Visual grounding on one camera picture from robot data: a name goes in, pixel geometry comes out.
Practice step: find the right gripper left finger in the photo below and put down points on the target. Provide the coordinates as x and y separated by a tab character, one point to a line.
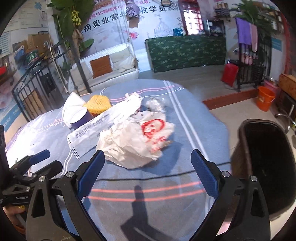
45	220

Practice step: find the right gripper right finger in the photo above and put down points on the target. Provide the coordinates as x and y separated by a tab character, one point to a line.
250	219

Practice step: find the white striped paper package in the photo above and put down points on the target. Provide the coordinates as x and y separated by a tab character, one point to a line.
85	138

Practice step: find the white face mask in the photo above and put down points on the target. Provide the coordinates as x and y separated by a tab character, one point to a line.
72	104

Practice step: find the white red plastic bag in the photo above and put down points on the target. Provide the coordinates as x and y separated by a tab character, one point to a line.
137	141

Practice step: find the yellow foam fruit net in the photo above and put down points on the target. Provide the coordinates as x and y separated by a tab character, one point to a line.
98	104

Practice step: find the clear plastic bag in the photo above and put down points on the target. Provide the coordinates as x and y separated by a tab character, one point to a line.
156	104

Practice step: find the black trash bin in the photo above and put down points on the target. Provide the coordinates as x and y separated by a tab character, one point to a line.
263	151

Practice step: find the left hand yellow nails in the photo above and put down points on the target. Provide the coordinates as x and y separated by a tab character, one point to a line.
11	212

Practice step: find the orange plastic bucket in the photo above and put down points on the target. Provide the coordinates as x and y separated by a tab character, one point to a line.
265	98

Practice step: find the orange patterned box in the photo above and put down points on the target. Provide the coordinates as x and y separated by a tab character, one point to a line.
288	84

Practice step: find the red bag on floor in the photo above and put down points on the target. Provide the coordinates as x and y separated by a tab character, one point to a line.
229	74

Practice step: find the black metal rack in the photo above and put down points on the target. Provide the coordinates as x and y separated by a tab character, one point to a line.
253	67

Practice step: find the brown cushion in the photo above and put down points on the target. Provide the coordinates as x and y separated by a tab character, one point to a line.
101	66

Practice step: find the white wicker swing sofa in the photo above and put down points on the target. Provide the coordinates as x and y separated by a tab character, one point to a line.
123	62

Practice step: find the green patterned covered table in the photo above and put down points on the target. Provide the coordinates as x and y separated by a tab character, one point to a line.
179	52

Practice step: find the purple towel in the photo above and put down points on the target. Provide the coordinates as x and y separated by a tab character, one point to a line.
243	30

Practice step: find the pink towel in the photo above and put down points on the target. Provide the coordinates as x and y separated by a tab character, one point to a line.
254	37

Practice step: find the small television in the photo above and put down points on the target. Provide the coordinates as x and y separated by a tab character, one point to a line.
215	27

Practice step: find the large green banana plant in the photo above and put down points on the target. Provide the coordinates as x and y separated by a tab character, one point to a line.
69	17

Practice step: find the potted green plant right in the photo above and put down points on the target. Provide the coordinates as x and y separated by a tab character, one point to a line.
249	12

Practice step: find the red phone booth cabinet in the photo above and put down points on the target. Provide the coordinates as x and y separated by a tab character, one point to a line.
191	17

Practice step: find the black iron bed frame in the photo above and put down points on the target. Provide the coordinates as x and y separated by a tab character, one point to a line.
49	80

